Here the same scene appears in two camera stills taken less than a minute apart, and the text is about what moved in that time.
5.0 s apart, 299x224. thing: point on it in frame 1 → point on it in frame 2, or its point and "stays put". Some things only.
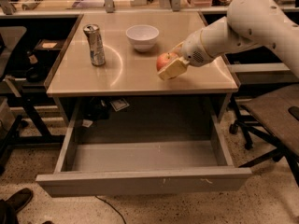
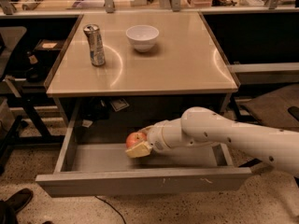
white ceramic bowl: x=143 y=36 stays put
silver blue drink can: x=96 y=46 stays put
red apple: x=164 y=59 → x=134 y=138
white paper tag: x=119 y=105 stays put
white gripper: x=192 y=51 → x=156 y=137
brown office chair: x=272 y=118 stays put
